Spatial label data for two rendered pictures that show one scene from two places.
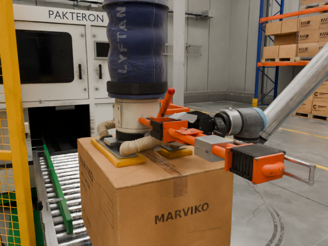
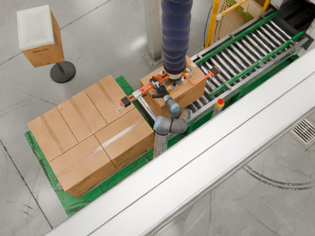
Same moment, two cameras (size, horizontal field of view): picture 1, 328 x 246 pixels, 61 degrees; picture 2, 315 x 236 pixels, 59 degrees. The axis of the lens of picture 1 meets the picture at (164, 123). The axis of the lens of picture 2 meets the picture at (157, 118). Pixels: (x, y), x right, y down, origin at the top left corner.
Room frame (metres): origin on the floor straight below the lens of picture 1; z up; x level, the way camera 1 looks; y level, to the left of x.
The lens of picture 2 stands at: (0.74, -1.48, 3.60)
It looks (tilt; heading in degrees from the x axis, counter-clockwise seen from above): 66 degrees down; 86
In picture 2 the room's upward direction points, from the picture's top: 5 degrees counter-clockwise
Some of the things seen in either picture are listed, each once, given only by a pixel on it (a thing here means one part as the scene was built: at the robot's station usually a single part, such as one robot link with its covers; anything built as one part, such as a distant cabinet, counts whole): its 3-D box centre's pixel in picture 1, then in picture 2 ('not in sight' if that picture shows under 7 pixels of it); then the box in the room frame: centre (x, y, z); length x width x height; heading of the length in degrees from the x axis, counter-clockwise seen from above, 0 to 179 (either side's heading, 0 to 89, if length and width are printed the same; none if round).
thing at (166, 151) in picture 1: (159, 139); (179, 81); (1.10, 0.02, 1.10); 0.34 x 0.10 x 0.05; 28
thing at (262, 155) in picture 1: (253, 162); (125, 101); (0.52, -0.18, 1.21); 0.08 x 0.07 x 0.05; 28
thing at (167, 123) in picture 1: (169, 128); (154, 82); (0.83, -0.02, 1.21); 0.10 x 0.08 x 0.06; 118
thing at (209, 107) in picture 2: not in sight; (240, 86); (1.93, 0.19, 0.50); 2.31 x 0.05 x 0.19; 27
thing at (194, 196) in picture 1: (143, 196); (173, 88); (1.04, 0.08, 0.88); 0.60 x 0.40 x 0.40; 27
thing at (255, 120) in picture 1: (246, 121); (172, 105); (0.97, -0.29, 1.21); 0.12 x 0.09 x 0.10; 117
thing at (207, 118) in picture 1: (206, 124); (162, 92); (0.90, -0.14, 1.21); 0.12 x 0.09 x 0.08; 117
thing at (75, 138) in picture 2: not in sight; (93, 133); (0.00, -0.10, 0.34); 1.20 x 1.00 x 0.40; 27
